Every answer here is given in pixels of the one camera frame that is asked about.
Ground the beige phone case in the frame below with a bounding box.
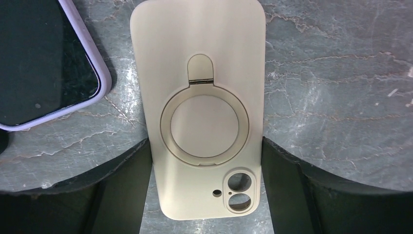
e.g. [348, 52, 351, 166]
[130, 0, 266, 220]

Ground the lavender phone case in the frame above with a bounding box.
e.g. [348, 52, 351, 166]
[0, 0, 113, 133]

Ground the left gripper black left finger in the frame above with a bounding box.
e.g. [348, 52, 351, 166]
[0, 139, 152, 234]

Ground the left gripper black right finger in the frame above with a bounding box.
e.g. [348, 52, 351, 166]
[262, 138, 413, 234]

